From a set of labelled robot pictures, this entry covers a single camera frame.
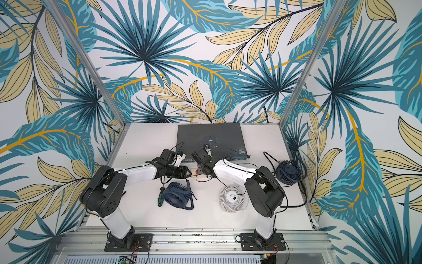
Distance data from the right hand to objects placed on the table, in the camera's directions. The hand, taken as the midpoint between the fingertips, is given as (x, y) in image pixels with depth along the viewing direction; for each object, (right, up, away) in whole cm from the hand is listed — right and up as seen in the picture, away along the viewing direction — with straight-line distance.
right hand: (195, 172), depth 89 cm
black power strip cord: (+33, +3, +9) cm, 35 cm away
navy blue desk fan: (-7, -7, -14) cm, 17 cm away
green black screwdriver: (-17, -12, -5) cm, 21 cm away
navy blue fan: (+51, 0, +1) cm, 52 cm away
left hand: (-5, -2, +3) cm, 6 cm away
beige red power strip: (-1, -2, +3) cm, 3 cm away
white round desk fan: (+20, -11, -9) cm, 24 cm away
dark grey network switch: (+15, +17, +17) cm, 29 cm away
